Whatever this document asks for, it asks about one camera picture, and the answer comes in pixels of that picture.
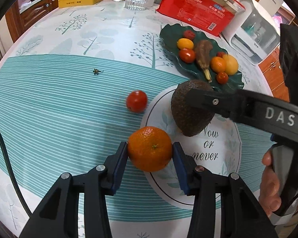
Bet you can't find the wooden cabinet right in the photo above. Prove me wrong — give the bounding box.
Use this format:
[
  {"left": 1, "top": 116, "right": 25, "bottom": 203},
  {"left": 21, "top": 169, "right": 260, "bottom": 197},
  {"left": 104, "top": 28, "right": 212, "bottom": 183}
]
[{"left": 258, "top": 47, "right": 289, "bottom": 102}]

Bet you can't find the white sterilizer cabinet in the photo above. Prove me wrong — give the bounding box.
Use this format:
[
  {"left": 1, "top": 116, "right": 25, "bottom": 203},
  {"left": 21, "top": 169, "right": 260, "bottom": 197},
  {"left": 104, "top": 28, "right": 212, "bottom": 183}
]
[{"left": 222, "top": 0, "right": 280, "bottom": 64}]

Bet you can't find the small green tomato stem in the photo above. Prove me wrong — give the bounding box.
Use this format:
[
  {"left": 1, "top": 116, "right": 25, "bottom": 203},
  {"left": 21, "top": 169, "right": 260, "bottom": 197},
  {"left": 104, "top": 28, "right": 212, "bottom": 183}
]
[{"left": 93, "top": 69, "right": 104, "bottom": 75}]

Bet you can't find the red paper cup package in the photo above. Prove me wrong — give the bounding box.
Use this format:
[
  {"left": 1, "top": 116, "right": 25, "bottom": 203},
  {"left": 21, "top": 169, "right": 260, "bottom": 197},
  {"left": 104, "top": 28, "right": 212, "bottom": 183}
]
[{"left": 158, "top": 0, "right": 245, "bottom": 36}]

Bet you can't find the white round printed placemat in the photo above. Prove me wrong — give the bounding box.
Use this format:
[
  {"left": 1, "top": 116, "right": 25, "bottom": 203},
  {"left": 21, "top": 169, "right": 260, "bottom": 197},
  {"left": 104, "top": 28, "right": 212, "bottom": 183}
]
[{"left": 141, "top": 86, "right": 242, "bottom": 209}]

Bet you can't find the red cherry tomato small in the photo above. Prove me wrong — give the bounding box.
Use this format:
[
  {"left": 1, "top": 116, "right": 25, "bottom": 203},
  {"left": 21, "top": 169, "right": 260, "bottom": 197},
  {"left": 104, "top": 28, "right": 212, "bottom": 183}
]
[{"left": 216, "top": 71, "right": 229, "bottom": 85}]

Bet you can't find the orange mandarin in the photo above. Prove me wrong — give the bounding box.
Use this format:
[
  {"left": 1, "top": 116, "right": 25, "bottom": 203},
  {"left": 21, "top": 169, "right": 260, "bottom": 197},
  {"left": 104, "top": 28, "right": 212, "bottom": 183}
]
[
  {"left": 210, "top": 57, "right": 227, "bottom": 73},
  {"left": 128, "top": 126, "right": 172, "bottom": 173}
]

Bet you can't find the small yellow-orange tangerine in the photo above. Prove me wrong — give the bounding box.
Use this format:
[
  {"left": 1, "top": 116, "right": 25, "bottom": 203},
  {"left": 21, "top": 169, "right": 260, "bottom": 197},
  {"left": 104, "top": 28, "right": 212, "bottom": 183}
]
[{"left": 176, "top": 38, "right": 194, "bottom": 50}]

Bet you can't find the large yellow orange with sticker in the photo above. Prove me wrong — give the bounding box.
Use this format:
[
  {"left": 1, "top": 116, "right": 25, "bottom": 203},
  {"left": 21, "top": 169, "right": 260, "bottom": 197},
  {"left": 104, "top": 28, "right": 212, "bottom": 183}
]
[{"left": 222, "top": 54, "right": 238, "bottom": 76}]

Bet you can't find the dark avocado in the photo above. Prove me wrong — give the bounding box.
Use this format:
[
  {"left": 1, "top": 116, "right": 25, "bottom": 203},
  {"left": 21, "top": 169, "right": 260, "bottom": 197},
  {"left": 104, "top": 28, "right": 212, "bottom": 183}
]
[{"left": 170, "top": 80, "right": 215, "bottom": 136}]

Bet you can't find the brown overripe banana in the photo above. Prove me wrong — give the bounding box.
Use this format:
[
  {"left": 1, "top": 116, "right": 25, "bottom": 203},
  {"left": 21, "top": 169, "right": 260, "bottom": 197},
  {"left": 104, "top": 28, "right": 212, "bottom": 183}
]
[{"left": 194, "top": 40, "right": 213, "bottom": 83}]

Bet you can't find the red cherry tomato large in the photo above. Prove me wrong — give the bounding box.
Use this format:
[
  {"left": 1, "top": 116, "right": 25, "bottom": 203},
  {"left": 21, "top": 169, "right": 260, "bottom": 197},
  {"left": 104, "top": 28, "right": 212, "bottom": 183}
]
[{"left": 179, "top": 48, "right": 196, "bottom": 64}]

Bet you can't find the person's right hand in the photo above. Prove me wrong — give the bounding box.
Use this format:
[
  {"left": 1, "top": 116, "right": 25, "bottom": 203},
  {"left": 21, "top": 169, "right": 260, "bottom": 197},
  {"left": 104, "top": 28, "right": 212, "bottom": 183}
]
[{"left": 258, "top": 150, "right": 298, "bottom": 217}]

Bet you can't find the dark green scalloped plate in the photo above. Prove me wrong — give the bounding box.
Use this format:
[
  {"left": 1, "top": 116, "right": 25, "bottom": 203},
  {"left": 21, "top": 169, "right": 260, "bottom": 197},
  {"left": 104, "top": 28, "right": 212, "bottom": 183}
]
[{"left": 160, "top": 24, "right": 244, "bottom": 92}]

